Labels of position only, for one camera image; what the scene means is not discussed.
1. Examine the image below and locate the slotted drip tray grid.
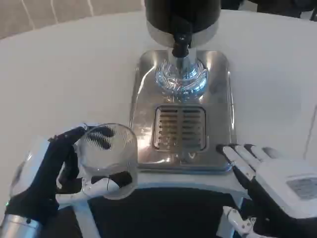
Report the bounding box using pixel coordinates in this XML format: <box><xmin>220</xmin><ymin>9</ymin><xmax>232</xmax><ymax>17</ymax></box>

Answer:
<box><xmin>151</xmin><ymin>105</ymin><xmax>207</xmax><ymax>152</ymax></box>

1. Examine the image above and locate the black steel drink dispenser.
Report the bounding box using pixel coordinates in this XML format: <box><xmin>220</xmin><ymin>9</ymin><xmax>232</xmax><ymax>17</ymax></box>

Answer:
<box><xmin>144</xmin><ymin>0</ymin><xmax>220</xmax><ymax>71</ymax></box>

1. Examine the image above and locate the clear ribbed glass cup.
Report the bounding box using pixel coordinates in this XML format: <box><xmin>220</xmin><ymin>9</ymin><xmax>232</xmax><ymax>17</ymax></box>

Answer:
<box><xmin>77</xmin><ymin>122</ymin><xmax>139</xmax><ymax>200</ymax></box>

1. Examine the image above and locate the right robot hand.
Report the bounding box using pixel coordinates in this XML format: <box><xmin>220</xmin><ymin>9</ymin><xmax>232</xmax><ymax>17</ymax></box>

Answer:
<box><xmin>215</xmin><ymin>143</ymin><xmax>317</xmax><ymax>238</ymax></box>

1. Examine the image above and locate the steel drip tray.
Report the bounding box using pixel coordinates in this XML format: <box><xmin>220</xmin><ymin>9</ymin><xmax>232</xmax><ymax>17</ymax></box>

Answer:
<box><xmin>128</xmin><ymin>49</ymin><xmax>235</xmax><ymax>176</ymax></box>

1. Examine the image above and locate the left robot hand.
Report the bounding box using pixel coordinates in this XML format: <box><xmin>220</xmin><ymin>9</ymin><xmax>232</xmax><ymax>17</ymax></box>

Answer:
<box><xmin>4</xmin><ymin>122</ymin><xmax>133</xmax><ymax>225</ymax></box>

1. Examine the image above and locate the black dispenser tap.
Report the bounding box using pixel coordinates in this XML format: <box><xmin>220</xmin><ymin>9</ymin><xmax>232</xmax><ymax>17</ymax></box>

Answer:
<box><xmin>171</xmin><ymin>33</ymin><xmax>192</xmax><ymax>58</ymax></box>

